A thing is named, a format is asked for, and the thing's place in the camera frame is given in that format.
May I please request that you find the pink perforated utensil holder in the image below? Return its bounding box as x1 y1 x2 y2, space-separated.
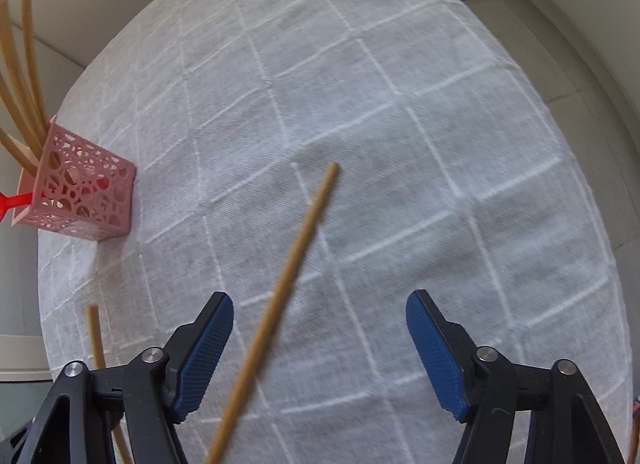
11 115 138 243

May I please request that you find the red plastic spoon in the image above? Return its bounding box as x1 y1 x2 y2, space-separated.
0 177 111 221

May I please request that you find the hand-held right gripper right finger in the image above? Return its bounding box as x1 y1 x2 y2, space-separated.
405 289 626 464

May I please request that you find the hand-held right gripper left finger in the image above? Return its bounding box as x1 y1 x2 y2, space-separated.
12 291 235 464

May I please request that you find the grey checked tablecloth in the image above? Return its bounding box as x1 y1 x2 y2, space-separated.
37 0 631 464

